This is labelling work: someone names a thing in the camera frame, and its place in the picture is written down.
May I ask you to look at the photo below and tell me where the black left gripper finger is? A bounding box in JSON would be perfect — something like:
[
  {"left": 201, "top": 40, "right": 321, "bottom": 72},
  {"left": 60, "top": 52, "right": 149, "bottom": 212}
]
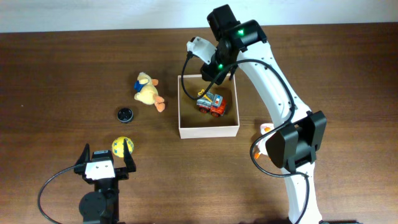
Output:
[
  {"left": 123, "top": 139, "right": 136, "bottom": 172},
  {"left": 75, "top": 143, "right": 90, "bottom": 166}
]

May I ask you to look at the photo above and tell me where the red toy fire truck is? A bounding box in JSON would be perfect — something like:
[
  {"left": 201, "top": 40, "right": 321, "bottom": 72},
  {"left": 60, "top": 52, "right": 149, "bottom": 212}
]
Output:
[{"left": 197, "top": 91, "right": 227, "bottom": 117}]

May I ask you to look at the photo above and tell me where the pink cardboard box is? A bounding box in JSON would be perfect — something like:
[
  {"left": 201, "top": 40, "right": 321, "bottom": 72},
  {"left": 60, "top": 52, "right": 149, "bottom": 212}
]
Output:
[{"left": 177, "top": 77, "right": 240, "bottom": 139}]

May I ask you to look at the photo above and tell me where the yellow plush duck toy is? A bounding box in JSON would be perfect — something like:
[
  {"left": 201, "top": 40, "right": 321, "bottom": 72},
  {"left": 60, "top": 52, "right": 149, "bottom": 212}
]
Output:
[{"left": 134, "top": 72, "right": 165, "bottom": 113}]

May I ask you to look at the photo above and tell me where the white duck figurine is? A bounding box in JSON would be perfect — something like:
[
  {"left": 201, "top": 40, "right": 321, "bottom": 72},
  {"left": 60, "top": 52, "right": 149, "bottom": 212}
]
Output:
[{"left": 254, "top": 123, "right": 274, "bottom": 159}]

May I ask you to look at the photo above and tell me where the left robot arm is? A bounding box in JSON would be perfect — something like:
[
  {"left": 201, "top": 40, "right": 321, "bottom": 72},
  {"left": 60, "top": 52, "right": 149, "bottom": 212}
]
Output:
[{"left": 74, "top": 137, "right": 136, "bottom": 224}]

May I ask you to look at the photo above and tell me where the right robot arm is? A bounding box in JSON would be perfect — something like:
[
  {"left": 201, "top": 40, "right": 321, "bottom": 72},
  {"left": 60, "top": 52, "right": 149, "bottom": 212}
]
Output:
[{"left": 193, "top": 5, "right": 327, "bottom": 223}]

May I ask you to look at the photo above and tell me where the yellow blue ball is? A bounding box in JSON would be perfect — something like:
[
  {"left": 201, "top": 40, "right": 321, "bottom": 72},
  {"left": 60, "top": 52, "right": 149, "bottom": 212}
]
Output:
[{"left": 111, "top": 136, "right": 134, "bottom": 158}]

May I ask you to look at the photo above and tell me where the black round cap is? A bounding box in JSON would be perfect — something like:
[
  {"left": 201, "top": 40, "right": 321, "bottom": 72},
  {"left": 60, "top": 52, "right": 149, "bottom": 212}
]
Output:
[{"left": 117, "top": 108, "right": 134, "bottom": 123}]

